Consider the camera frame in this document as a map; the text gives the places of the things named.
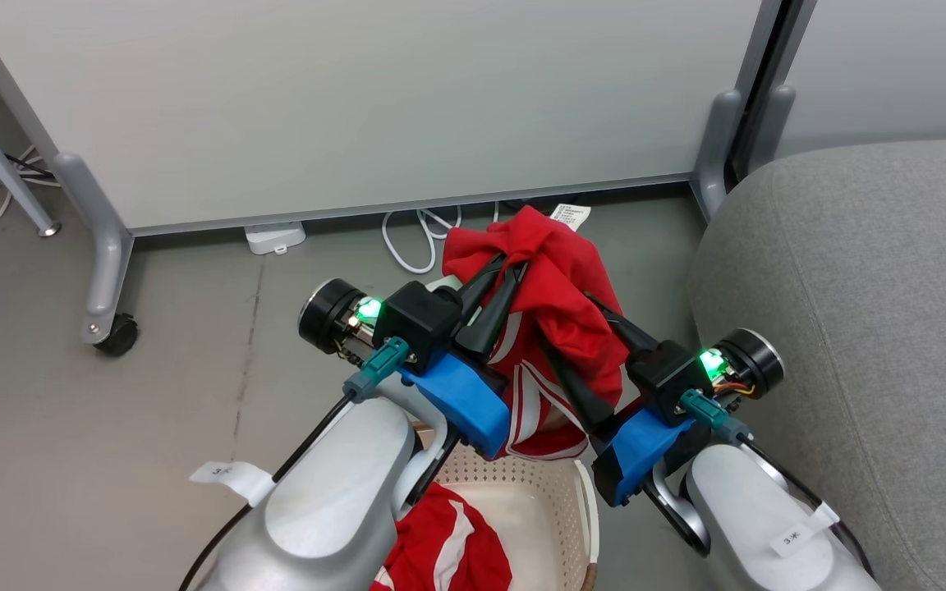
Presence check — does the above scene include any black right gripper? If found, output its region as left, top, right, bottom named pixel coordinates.
left=540, top=291, right=787, bottom=436

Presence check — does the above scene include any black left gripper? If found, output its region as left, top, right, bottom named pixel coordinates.
left=298, top=253, right=531, bottom=368

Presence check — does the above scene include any red garment with white stripes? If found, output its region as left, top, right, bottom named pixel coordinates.
left=440, top=205, right=631, bottom=460

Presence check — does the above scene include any beige plastic laundry basket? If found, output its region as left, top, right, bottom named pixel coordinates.
left=407, top=423, right=602, bottom=591

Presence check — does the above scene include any white printed paper tag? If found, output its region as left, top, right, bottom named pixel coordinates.
left=549, top=202, right=592, bottom=234

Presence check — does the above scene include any white power adapter box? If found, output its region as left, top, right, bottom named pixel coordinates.
left=244, top=221, right=308, bottom=256

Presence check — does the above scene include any white partition board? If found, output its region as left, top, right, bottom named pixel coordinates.
left=0, top=0, right=769, bottom=239

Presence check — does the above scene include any red white striped garment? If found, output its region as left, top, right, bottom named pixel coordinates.
left=370, top=483, right=515, bottom=591

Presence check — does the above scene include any grey fabric sofa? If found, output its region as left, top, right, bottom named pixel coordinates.
left=687, top=138, right=946, bottom=591

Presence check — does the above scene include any grey partition leg with caster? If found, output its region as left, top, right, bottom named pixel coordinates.
left=53, top=151, right=140, bottom=359

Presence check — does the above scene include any light grey partition board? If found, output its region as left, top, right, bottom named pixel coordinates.
left=777, top=0, right=946, bottom=158

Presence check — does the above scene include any white looped cable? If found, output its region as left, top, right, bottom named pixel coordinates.
left=380, top=204, right=464, bottom=275

